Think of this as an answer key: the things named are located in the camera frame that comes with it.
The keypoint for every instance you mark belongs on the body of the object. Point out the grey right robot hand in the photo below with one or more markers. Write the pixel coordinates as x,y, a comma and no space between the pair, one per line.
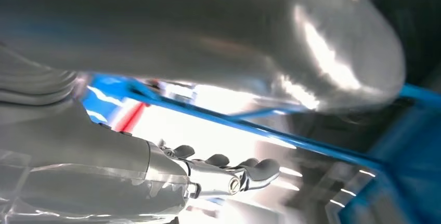
86,153

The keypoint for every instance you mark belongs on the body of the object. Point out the blue metal shelf rack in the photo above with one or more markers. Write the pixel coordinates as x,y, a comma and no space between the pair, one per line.
241,125

